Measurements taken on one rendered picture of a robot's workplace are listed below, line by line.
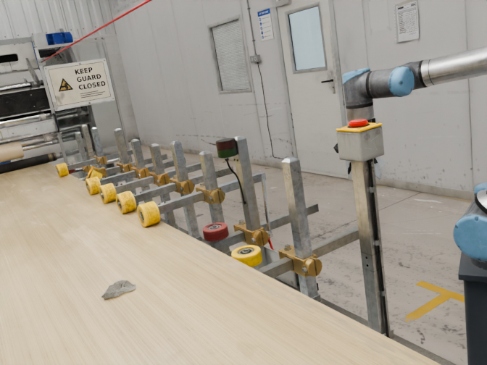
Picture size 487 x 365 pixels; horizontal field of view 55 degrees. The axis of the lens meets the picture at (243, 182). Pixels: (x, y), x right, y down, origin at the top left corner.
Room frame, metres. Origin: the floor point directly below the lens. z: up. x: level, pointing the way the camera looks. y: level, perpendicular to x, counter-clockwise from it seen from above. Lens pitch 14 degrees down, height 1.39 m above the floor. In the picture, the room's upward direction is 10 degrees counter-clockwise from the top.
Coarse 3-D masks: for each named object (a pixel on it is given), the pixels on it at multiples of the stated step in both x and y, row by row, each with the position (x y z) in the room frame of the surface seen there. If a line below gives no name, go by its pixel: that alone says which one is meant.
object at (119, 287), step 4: (120, 280) 1.09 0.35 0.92; (124, 280) 1.09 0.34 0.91; (116, 284) 1.06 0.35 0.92; (120, 284) 1.06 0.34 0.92; (124, 284) 1.05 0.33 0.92; (128, 284) 1.06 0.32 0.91; (132, 284) 1.06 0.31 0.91; (108, 288) 1.05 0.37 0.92; (112, 288) 1.05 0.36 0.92; (116, 288) 1.05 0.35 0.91; (120, 288) 1.05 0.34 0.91; (124, 288) 1.05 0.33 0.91; (128, 288) 1.05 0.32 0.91; (132, 288) 1.05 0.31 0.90; (104, 292) 1.05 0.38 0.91; (108, 292) 1.04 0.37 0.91; (112, 292) 1.04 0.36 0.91; (116, 292) 1.03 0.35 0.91; (120, 292) 1.03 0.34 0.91; (124, 292) 1.04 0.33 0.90; (104, 296) 1.02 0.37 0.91; (108, 296) 1.02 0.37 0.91; (112, 296) 1.02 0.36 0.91
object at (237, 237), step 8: (312, 208) 1.58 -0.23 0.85; (280, 216) 1.53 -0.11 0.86; (288, 216) 1.52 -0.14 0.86; (264, 224) 1.47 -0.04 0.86; (272, 224) 1.49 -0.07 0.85; (280, 224) 1.51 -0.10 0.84; (232, 232) 1.44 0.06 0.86; (240, 232) 1.43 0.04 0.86; (224, 240) 1.39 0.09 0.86; (232, 240) 1.41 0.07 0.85; (240, 240) 1.42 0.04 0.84; (216, 248) 1.37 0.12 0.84; (224, 248) 1.39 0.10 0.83
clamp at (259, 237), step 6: (234, 228) 1.48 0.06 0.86; (240, 228) 1.45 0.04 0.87; (264, 228) 1.41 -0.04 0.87; (246, 234) 1.42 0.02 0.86; (252, 234) 1.39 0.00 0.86; (258, 234) 1.38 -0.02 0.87; (264, 234) 1.39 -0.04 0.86; (246, 240) 1.42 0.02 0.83; (252, 240) 1.38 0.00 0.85; (258, 240) 1.37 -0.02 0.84; (264, 240) 1.39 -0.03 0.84
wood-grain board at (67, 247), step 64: (0, 192) 2.67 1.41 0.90; (64, 192) 2.36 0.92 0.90; (0, 256) 1.48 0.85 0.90; (64, 256) 1.38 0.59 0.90; (128, 256) 1.28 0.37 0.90; (192, 256) 1.20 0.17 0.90; (0, 320) 1.01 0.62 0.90; (64, 320) 0.95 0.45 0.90; (128, 320) 0.90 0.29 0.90; (192, 320) 0.86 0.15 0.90; (256, 320) 0.82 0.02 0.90; (320, 320) 0.78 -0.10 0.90
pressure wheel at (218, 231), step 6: (222, 222) 1.43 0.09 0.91; (204, 228) 1.40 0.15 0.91; (210, 228) 1.40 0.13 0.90; (216, 228) 1.39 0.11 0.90; (222, 228) 1.37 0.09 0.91; (204, 234) 1.38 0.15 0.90; (210, 234) 1.36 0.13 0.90; (216, 234) 1.36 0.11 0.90; (222, 234) 1.37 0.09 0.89; (228, 234) 1.39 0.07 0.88; (210, 240) 1.36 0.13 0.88; (216, 240) 1.36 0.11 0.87
